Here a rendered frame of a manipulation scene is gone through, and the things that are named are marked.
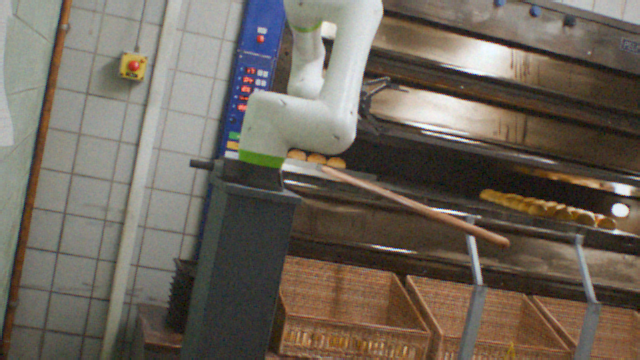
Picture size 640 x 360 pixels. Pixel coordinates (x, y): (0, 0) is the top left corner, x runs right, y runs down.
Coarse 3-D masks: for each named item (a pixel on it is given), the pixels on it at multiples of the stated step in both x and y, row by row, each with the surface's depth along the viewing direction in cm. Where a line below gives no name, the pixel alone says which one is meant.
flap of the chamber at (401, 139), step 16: (384, 144) 365; (400, 144) 360; (416, 144) 355; (432, 144) 350; (448, 144) 352; (464, 160) 373; (480, 160) 368; (496, 160) 363; (512, 160) 359; (528, 160) 361; (544, 176) 382; (560, 176) 377; (576, 176) 371; (592, 176) 369; (608, 176) 372; (624, 192) 392
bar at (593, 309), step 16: (320, 192) 317; (336, 192) 319; (352, 192) 321; (400, 208) 326; (432, 208) 329; (496, 224) 336; (512, 224) 337; (528, 224) 340; (576, 240) 344; (576, 256) 343; (480, 288) 312; (592, 288) 331; (480, 304) 313; (592, 304) 325; (480, 320) 313; (592, 320) 325; (464, 336) 314; (592, 336) 326; (464, 352) 313; (576, 352) 328
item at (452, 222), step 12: (324, 168) 391; (348, 180) 357; (360, 180) 345; (372, 192) 330; (384, 192) 317; (408, 204) 294; (420, 204) 287; (432, 216) 274; (444, 216) 266; (456, 228) 257; (468, 228) 249; (492, 240) 235; (504, 240) 231
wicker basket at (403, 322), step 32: (288, 256) 352; (288, 288) 350; (320, 288) 354; (352, 288) 358; (384, 288) 363; (288, 320) 307; (320, 320) 309; (352, 320) 356; (384, 320) 360; (416, 320) 333; (288, 352) 308; (320, 352) 318; (352, 352) 314; (384, 352) 317; (416, 352) 328
